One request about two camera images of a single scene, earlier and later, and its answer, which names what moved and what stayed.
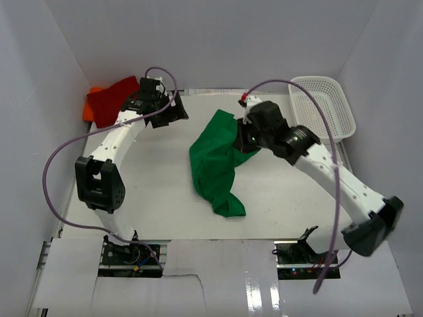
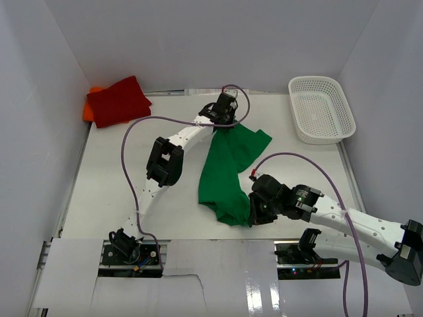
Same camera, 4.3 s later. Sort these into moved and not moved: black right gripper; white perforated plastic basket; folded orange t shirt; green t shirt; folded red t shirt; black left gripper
Moved: green t shirt; black left gripper; black right gripper
Not moved: white perforated plastic basket; folded orange t shirt; folded red t shirt
